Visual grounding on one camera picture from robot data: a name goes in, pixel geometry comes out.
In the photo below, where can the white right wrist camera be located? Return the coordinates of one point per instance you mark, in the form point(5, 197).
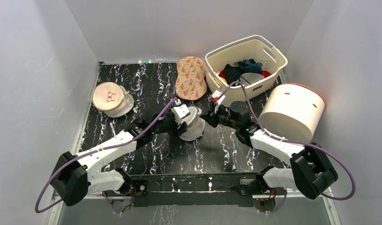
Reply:
point(216, 100)

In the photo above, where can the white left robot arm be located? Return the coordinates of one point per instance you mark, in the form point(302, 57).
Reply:
point(107, 155)

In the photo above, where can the green white marker pen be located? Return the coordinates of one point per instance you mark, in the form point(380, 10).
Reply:
point(145, 62)

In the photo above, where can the clothes pile in basket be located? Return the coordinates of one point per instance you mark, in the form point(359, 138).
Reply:
point(247, 72)

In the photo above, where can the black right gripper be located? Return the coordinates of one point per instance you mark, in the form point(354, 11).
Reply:
point(216, 114)

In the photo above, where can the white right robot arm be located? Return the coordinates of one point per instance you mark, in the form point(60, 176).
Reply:
point(310, 171)

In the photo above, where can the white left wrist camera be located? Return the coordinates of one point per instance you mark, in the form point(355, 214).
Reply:
point(180, 113)

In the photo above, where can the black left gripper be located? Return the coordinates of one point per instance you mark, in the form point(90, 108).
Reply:
point(178, 129)

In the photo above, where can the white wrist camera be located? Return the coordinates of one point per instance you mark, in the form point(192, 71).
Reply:
point(180, 113)
point(216, 100)

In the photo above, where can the floral padded laundry bag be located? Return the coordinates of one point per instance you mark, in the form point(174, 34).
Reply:
point(190, 83)

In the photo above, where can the white cylindrical drum container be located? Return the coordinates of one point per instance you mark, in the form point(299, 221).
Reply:
point(292, 111)

